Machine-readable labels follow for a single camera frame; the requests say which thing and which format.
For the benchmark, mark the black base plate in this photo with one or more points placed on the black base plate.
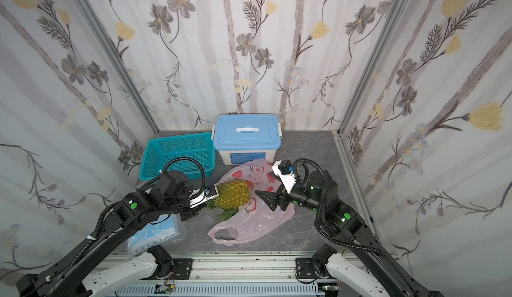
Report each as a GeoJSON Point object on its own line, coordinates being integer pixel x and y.
{"type": "Point", "coordinates": [180, 269]}
{"type": "Point", "coordinates": [304, 269]}

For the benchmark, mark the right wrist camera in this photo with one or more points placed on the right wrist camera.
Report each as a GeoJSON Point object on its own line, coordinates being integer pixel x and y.
{"type": "Point", "coordinates": [283, 170]}

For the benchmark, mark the aluminium mounting rail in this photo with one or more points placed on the aluminium mounting rail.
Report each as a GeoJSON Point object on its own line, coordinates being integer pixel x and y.
{"type": "Point", "coordinates": [208, 268]}

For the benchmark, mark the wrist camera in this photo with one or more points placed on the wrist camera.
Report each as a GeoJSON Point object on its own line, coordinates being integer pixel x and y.
{"type": "Point", "coordinates": [200, 197]}
{"type": "Point", "coordinates": [283, 170]}

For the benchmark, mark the small green circuit board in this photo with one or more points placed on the small green circuit board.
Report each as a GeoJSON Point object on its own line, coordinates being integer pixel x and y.
{"type": "Point", "coordinates": [165, 289]}

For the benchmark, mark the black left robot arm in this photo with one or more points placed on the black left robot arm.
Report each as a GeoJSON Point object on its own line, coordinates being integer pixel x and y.
{"type": "Point", "coordinates": [117, 223]}

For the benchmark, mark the pink plastic bag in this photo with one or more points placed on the pink plastic bag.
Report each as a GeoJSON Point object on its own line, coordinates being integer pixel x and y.
{"type": "Point", "coordinates": [255, 219]}

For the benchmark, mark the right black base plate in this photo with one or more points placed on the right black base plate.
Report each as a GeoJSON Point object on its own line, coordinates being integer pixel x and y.
{"type": "Point", "coordinates": [304, 269]}

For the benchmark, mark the teal plastic basket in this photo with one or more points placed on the teal plastic basket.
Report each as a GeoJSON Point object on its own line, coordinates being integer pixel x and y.
{"type": "Point", "coordinates": [160, 151]}

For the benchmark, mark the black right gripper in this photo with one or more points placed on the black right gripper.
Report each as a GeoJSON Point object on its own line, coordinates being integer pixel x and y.
{"type": "Point", "coordinates": [282, 199]}

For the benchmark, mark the white slotted cable duct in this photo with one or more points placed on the white slotted cable duct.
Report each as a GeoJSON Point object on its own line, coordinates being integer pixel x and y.
{"type": "Point", "coordinates": [224, 289]}

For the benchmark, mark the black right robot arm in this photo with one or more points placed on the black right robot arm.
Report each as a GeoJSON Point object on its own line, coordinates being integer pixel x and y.
{"type": "Point", "coordinates": [354, 255]}

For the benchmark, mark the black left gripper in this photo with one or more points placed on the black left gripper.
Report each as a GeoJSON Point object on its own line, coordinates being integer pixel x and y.
{"type": "Point", "coordinates": [192, 207]}

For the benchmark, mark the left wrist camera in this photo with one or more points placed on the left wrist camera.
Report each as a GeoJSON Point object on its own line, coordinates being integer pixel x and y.
{"type": "Point", "coordinates": [200, 197]}

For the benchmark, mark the packet of blue face masks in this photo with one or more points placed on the packet of blue face masks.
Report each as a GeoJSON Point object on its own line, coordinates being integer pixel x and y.
{"type": "Point", "coordinates": [167, 230]}

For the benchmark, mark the blue lidded storage box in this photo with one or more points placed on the blue lidded storage box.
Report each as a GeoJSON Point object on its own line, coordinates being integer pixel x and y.
{"type": "Point", "coordinates": [241, 138]}

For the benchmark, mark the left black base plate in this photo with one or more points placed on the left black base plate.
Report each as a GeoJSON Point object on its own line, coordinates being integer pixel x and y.
{"type": "Point", "coordinates": [180, 269]}

